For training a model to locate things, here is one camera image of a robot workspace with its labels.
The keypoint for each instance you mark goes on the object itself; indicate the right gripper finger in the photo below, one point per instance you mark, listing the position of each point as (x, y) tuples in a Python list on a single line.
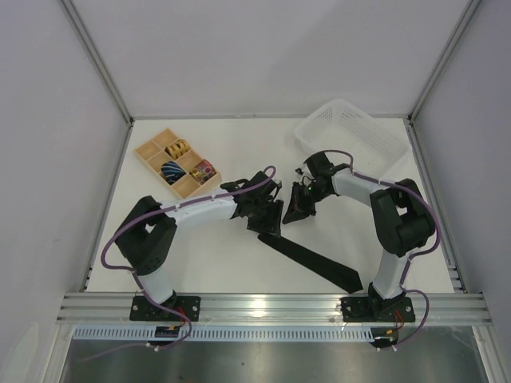
[(293, 215), (297, 201)]

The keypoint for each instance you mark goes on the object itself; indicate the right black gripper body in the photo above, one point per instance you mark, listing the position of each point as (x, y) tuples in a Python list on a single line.
[(302, 199)]

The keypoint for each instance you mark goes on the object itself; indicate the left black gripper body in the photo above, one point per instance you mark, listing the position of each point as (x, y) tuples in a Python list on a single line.
[(263, 210)]

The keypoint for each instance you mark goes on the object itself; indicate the black necktie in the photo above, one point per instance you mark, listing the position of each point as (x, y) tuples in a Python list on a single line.
[(340, 275)]

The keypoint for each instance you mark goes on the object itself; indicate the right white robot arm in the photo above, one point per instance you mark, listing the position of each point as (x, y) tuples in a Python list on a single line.
[(405, 224)]

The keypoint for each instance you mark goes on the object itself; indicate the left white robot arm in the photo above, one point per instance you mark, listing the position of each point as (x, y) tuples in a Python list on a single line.
[(146, 235)]

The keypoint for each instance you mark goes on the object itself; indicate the colourful dotted rolled tie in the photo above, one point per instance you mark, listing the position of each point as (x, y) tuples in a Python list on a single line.
[(202, 172)]

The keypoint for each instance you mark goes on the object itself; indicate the wooden compartment box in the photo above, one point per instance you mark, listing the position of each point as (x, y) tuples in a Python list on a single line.
[(172, 159)]

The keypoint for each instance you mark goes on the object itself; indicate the white plastic basket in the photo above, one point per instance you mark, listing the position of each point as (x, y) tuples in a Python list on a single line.
[(340, 125)]

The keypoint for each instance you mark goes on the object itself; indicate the blue striped rolled tie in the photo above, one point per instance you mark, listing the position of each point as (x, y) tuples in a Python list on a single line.
[(172, 172)]

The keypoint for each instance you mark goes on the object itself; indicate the yellow patterned rolled tie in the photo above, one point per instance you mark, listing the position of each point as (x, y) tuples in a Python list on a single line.
[(177, 148)]

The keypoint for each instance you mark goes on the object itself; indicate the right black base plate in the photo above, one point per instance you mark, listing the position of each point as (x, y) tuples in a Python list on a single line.
[(357, 309)]

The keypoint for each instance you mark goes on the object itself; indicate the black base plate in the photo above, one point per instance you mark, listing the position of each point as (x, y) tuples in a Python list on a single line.
[(357, 309), (144, 311)]

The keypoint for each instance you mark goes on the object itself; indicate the white slotted cable duct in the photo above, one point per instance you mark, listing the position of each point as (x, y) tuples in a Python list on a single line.
[(233, 333)]

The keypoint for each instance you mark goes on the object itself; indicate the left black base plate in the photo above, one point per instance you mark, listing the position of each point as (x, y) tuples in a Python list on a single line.
[(144, 311)]

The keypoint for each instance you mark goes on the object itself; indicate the aluminium mounting rail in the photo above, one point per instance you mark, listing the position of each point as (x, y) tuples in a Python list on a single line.
[(266, 309)]

